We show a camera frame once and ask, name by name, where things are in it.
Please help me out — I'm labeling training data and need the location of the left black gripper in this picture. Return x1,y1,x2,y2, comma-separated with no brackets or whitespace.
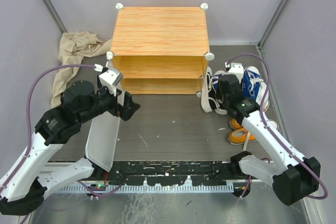
78,82,140,124

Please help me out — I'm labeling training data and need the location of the blue canvas sneaker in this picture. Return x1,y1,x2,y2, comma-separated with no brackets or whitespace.
242,66,269,111
209,70,226,92

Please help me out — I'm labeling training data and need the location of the frosted white cabinet door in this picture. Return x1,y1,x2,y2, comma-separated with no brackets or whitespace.
85,112,120,172

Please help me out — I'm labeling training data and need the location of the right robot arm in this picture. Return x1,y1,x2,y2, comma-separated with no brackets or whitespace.
217,74,322,206

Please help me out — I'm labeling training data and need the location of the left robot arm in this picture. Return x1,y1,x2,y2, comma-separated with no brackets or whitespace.
1,81,140,216

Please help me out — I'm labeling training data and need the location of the wood-grain shoe cabinet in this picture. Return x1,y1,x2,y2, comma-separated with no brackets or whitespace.
107,3,215,95

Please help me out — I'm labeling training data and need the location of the black white sneaker left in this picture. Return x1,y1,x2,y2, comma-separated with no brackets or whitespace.
201,67,213,113

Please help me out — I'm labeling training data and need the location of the orange canvas sneaker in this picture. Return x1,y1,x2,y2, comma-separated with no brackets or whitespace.
228,128,257,145
229,118,279,131

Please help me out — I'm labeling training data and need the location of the beige crumpled cloth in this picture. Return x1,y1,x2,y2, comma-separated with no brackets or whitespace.
50,31,112,108

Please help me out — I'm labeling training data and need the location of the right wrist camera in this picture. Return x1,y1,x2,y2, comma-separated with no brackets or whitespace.
225,62,244,82

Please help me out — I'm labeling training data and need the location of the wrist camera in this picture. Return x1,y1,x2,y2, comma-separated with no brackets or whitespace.
94,61,123,97
225,62,244,82

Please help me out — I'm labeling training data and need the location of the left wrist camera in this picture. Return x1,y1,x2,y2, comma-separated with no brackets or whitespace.
94,61,123,97

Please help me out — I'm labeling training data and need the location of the aluminium frame post right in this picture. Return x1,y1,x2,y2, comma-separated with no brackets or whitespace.
257,0,290,50

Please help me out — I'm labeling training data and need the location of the aluminium frame post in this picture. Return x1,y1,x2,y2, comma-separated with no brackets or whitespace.
41,0,67,33
257,0,290,50

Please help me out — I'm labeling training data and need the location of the black mounting base rail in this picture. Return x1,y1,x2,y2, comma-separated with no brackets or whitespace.
83,159,260,187

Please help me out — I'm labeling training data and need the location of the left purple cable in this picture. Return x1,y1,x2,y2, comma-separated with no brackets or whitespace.
0,63,96,201

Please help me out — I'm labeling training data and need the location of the aluminium frame post left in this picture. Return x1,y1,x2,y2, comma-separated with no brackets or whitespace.
41,0,67,33

